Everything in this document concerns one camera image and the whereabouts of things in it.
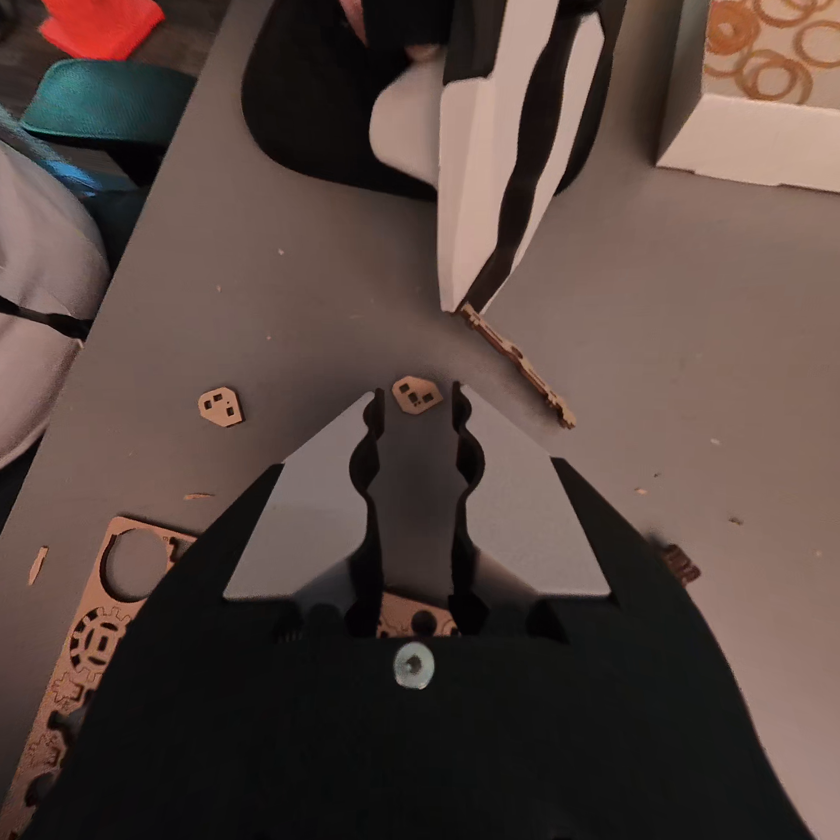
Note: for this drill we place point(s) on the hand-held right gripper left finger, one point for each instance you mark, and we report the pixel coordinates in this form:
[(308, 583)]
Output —
[(295, 531)]

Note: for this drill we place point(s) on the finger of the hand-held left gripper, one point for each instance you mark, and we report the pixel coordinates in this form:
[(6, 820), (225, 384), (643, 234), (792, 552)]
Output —
[(469, 197), (584, 85)]

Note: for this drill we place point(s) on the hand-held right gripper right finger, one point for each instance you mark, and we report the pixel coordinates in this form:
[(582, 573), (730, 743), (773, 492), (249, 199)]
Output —
[(531, 525)]

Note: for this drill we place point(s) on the long wooden strip part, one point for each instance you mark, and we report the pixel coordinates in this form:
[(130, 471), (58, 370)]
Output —
[(525, 367)]

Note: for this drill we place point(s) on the small wooden model part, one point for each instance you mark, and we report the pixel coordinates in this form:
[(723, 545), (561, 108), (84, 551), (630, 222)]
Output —
[(403, 390), (213, 417)]

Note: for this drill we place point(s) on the laser-cut wooden parts sheet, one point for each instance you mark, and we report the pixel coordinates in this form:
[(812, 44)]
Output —
[(46, 712)]

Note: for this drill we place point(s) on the person's left hand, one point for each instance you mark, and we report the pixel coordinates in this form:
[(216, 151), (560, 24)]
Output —
[(354, 16)]

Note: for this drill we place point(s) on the dark brown wooden block assembly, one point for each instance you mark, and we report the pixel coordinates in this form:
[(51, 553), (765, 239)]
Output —
[(682, 564)]

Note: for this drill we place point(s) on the white cardboard box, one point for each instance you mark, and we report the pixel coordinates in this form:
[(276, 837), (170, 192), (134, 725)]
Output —
[(754, 144)]

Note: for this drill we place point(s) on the pile of wooden rings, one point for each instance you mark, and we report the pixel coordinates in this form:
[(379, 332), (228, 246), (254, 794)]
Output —
[(768, 65)]

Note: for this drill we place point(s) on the person's grey clothing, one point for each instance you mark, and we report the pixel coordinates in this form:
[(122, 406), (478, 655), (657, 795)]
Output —
[(46, 262)]

